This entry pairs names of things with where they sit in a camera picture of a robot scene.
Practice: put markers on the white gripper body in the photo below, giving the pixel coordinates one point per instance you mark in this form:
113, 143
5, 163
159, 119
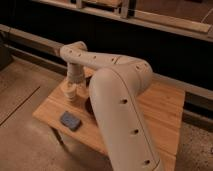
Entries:
73, 90

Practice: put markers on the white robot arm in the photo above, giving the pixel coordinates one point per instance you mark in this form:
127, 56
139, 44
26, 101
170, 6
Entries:
113, 91

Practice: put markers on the dark red ceramic cup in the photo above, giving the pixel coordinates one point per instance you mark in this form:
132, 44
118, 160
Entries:
88, 107

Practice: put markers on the wooden table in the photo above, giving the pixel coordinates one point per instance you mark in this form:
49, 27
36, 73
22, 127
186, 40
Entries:
162, 106

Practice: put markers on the blue sponge block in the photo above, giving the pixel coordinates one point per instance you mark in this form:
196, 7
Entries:
70, 121

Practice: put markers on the wooden plank on ledge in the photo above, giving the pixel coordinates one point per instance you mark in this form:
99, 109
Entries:
173, 21

